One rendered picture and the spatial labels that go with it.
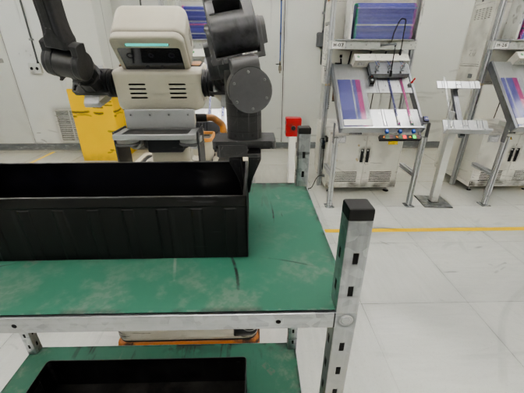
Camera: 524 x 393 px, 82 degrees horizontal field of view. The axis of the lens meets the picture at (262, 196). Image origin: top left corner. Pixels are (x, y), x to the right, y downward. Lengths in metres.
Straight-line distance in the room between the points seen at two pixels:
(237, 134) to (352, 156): 2.59
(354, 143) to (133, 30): 2.35
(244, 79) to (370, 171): 2.82
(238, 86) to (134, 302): 0.32
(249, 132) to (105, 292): 0.32
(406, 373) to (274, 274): 1.23
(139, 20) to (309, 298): 0.87
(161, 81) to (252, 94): 0.66
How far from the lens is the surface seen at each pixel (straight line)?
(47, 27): 1.02
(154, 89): 1.06
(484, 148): 3.62
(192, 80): 1.03
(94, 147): 4.54
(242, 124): 0.49
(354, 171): 3.11
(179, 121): 1.04
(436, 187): 3.21
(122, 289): 0.50
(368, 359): 1.64
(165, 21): 1.01
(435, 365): 1.73
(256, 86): 0.41
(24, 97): 5.46
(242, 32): 0.48
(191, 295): 0.46
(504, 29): 3.85
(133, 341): 1.57
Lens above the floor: 1.25
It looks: 25 degrees down
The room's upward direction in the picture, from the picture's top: straight up
